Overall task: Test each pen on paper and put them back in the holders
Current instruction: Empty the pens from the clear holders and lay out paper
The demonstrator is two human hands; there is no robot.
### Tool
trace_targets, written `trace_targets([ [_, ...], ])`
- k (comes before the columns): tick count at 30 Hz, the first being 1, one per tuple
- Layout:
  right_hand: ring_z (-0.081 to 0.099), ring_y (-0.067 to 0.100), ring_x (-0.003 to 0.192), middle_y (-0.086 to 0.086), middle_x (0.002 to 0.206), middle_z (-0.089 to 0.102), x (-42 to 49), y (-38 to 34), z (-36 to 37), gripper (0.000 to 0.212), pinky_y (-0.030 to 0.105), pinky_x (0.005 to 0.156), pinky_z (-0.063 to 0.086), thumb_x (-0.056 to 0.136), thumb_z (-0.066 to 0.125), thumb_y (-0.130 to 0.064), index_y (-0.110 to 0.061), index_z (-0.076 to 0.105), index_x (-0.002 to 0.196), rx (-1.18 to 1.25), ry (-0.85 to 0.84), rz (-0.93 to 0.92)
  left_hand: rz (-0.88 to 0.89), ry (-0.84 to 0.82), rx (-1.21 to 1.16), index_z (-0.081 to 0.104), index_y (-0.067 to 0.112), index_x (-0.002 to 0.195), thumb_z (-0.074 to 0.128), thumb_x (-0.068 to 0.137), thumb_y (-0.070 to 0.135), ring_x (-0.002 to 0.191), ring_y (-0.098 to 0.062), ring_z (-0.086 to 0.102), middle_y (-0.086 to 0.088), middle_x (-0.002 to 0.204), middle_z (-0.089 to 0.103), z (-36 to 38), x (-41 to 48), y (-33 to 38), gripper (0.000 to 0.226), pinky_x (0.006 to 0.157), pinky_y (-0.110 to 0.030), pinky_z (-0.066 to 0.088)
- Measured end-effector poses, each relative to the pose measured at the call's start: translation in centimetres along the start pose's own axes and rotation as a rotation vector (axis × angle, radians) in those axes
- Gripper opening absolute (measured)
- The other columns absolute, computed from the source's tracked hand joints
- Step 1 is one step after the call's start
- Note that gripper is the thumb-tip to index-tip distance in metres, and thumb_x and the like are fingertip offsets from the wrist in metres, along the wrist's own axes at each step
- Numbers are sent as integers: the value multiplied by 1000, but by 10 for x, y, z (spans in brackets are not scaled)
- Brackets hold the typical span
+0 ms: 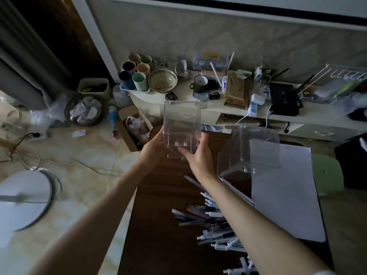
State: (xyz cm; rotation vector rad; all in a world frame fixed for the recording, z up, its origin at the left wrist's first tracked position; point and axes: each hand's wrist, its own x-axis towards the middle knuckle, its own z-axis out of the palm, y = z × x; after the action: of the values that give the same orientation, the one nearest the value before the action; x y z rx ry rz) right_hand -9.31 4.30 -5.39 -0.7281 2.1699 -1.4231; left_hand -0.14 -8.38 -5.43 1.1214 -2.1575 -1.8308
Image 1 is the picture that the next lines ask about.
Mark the beige plastic bin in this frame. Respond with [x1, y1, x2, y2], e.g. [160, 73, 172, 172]
[77, 78, 112, 101]

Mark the dark enamel mug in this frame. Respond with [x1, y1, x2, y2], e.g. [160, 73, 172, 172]
[189, 74, 209, 94]

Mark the white round fan base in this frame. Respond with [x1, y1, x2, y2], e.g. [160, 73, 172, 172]
[0, 168, 55, 233]

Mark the black router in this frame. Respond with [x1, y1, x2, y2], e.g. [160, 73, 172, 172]
[268, 68, 316, 117]

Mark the white cup tray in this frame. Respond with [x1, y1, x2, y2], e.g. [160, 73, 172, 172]
[119, 82, 151, 94]

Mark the wooden tissue box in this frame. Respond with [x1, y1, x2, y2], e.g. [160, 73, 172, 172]
[223, 70, 252, 110]

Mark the person's right hand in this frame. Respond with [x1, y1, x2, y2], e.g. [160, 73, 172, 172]
[178, 132, 216, 185]

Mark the black bag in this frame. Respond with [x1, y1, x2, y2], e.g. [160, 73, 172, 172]
[334, 134, 367, 191]

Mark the white wire rack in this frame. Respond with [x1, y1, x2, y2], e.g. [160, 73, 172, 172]
[298, 63, 367, 105]

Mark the black floor cable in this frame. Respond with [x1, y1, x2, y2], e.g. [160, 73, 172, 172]
[0, 132, 42, 170]

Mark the round trash basket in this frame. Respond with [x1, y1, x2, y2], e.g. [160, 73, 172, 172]
[64, 96, 104, 127]

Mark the clear plastic organizer box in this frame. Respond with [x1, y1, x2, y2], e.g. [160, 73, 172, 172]
[162, 100, 202, 160]
[217, 125, 282, 181]

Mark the blue cup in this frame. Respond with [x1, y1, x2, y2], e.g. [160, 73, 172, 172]
[118, 70, 135, 91]

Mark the cardboard box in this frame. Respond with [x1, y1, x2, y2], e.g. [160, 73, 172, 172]
[114, 105, 154, 153]

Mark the clear plastic bag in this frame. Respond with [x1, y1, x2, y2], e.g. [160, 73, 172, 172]
[28, 91, 69, 128]

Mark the patterned ceramic bowl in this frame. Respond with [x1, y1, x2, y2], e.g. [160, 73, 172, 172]
[147, 68, 178, 94]

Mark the clear storage box yellow handle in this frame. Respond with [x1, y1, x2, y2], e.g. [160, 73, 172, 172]
[192, 51, 230, 72]

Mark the white low cabinet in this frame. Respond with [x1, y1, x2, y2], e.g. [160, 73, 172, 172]
[129, 70, 367, 142]

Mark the pile of pens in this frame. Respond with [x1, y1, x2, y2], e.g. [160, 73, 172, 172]
[171, 174, 259, 275]

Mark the white paper sheet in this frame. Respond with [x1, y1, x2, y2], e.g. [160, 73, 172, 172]
[249, 140, 327, 243]

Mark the white power strip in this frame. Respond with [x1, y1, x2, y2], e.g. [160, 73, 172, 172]
[247, 93, 266, 118]

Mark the person's left forearm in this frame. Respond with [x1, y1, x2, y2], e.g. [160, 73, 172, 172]
[29, 164, 149, 275]

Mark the grey curtain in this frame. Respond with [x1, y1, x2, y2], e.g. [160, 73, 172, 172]
[0, 0, 73, 111]

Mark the person's left hand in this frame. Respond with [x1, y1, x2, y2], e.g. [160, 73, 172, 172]
[140, 126, 170, 173]

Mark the green plastic stool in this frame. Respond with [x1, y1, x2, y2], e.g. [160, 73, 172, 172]
[311, 153, 345, 197]

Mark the teal cup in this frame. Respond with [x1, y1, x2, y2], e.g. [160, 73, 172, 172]
[132, 72, 149, 92]

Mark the person's right forearm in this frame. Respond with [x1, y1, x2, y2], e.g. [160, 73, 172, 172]
[201, 172, 336, 275]

